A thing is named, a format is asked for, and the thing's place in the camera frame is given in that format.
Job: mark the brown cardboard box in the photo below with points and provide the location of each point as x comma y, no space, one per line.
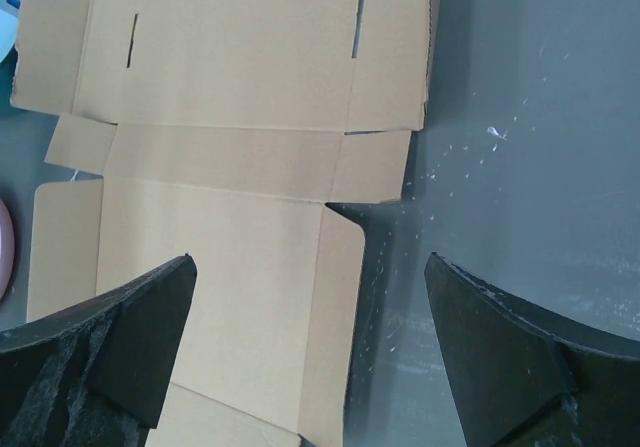
226,129

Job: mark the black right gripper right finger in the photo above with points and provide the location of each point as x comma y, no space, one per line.
522,375

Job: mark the teal plastic bin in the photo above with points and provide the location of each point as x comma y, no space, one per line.
9,25

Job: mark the plain pink plate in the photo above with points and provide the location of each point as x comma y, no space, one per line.
7,248

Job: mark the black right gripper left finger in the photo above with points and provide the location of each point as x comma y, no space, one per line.
97,373

